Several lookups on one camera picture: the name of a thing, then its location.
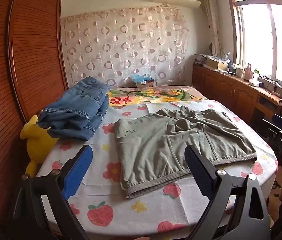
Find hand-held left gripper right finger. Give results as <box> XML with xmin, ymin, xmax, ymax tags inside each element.
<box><xmin>184</xmin><ymin>144</ymin><xmax>271</xmax><ymax>240</ymax></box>

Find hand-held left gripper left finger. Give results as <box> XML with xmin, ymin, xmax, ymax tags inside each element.
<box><xmin>8</xmin><ymin>144</ymin><xmax>94</xmax><ymax>240</ymax></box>

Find olive green pants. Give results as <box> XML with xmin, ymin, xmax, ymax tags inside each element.
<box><xmin>113</xmin><ymin>106</ymin><xmax>257</xmax><ymax>199</ymax></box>

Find strawberry print bed sheet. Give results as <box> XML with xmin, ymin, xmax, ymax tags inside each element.
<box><xmin>35</xmin><ymin>97</ymin><xmax>278</xmax><ymax>237</ymax></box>

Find yellow plush toy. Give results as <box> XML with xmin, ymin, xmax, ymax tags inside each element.
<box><xmin>20</xmin><ymin>115</ymin><xmax>59</xmax><ymax>178</ymax></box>

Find pink bottle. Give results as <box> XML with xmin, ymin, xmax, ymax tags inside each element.
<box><xmin>245</xmin><ymin>63</ymin><xmax>254</xmax><ymax>80</ymax></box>

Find wooden cabinet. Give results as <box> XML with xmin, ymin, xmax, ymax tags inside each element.
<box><xmin>192</xmin><ymin>62</ymin><xmax>282</xmax><ymax>133</ymax></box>

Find blue denim jeans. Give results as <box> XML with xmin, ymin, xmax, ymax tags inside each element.
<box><xmin>37</xmin><ymin>77</ymin><xmax>110</xmax><ymax>141</ymax></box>

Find flat cardboard box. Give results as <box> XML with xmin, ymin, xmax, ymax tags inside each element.
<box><xmin>207</xmin><ymin>56</ymin><xmax>229</xmax><ymax>71</ymax></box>

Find floral blanket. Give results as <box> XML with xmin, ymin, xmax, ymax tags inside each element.
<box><xmin>106</xmin><ymin>85</ymin><xmax>209</xmax><ymax>108</ymax></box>

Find cardboard box with blue bag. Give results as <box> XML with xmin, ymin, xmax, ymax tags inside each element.
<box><xmin>132</xmin><ymin>74</ymin><xmax>155</xmax><ymax>88</ymax></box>

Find pale window curtain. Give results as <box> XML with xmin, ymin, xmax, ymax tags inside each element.
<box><xmin>201</xmin><ymin>0</ymin><xmax>223</xmax><ymax>55</ymax></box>

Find wooden slatted wardrobe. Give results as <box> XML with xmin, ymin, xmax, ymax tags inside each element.
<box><xmin>0</xmin><ymin>0</ymin><xmax>69</xmax><ymax>225</ymax></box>

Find circle pattern curtain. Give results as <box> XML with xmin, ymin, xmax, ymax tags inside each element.
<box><xmin>60</xmin><ymin>5</ymin><xmax>190</xmax><ymax>88</ymax></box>

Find wooden frame window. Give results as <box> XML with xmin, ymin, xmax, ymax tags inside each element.
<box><xmin>227</xmin><ymin>0</ymin><xmax>282</xmax><ymax>92</ymax></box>

